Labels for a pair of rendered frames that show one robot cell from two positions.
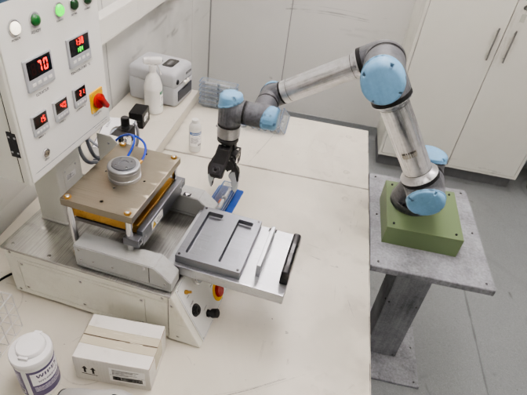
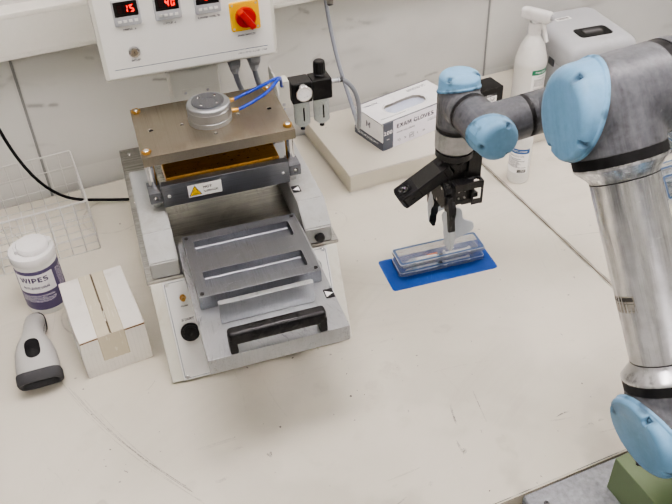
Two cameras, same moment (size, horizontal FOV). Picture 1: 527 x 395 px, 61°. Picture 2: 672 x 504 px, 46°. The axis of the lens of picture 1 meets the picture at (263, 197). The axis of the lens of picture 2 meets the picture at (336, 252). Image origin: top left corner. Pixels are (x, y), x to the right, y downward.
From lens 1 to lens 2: 103 cm
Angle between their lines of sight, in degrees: 49
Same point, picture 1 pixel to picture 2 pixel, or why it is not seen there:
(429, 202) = (639, 436)
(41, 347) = (31, 251)
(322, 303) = (363, 469)
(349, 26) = not seen: outside the picture
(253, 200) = (492, 286)
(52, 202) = not seen: hidden behind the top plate
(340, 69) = not seen: hidden behind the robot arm
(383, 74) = (562, 93)
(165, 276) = (150, 253)
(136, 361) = (81, 328)
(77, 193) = (147, 113)
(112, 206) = (149, 139)
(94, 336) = (91, 283)
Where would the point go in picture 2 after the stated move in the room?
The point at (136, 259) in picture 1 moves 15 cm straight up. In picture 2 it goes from (144, 217) to (127, 143)
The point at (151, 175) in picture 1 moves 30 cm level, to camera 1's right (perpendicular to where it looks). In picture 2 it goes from (231, 131) to (307, 219)
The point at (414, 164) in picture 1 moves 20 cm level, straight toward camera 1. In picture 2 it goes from (629, 330) to (473, 349)
